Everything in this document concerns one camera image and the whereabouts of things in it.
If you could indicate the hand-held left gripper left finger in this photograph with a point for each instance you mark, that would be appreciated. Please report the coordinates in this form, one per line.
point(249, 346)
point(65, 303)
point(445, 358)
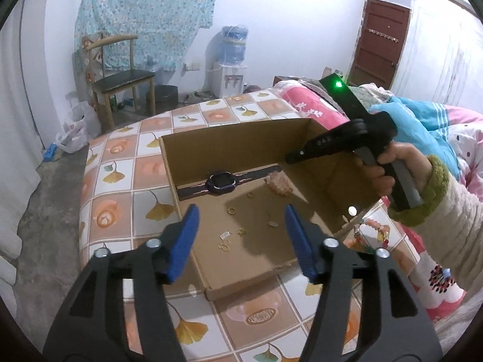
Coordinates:
point(185, 241)

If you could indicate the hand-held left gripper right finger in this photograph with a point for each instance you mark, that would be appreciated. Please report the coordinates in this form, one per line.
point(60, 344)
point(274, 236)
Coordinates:
point(302, 245)

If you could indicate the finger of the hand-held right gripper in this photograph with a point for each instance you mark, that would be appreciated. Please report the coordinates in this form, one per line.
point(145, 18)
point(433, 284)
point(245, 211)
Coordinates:
point(324, 145)

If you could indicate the gold earrings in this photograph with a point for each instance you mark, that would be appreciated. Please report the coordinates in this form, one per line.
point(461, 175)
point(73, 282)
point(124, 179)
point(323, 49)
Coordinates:
point(225, 247)

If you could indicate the brown cardboard box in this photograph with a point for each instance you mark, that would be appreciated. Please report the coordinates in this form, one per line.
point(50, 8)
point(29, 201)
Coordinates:
point(234, 267)

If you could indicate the pink smartwatch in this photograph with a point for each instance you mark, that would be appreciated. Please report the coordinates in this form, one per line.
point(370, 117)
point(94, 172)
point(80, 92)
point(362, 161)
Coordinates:
point(220, 181)

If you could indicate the person's right forearm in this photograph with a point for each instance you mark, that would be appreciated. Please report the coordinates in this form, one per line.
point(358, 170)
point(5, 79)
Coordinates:
point(452, 218)

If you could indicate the person's right hand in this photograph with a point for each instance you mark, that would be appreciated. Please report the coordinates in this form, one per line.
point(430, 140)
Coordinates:
point(411, 162)

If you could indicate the blue cloth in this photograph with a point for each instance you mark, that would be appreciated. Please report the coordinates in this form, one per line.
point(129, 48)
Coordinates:
point(419, 128)

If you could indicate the leaf patterned tablecloth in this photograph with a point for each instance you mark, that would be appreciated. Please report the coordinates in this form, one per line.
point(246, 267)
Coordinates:
point(113, 196)

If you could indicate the brown door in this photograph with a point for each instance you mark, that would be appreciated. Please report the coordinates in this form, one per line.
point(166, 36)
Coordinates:
point(379, 41)

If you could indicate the white water dispenser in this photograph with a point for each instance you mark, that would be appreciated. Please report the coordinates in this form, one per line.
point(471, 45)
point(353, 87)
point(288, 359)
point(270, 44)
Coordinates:
point(226, 81)

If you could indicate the black bin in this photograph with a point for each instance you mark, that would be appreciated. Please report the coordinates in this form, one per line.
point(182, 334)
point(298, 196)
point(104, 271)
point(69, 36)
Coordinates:
point(166, 98)

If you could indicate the white plastic bag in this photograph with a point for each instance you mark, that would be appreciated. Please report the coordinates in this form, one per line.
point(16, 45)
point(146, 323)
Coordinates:
point(77, 128)

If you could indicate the wooden chair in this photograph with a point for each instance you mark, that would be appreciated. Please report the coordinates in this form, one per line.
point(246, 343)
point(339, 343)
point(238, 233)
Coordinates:
point(120, 79)

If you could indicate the white curtain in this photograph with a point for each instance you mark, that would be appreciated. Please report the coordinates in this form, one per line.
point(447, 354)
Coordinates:
point(15, 139)

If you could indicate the blue floral curtain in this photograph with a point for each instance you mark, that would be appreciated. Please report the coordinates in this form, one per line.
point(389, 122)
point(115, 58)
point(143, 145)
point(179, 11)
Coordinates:
point(143, 15)

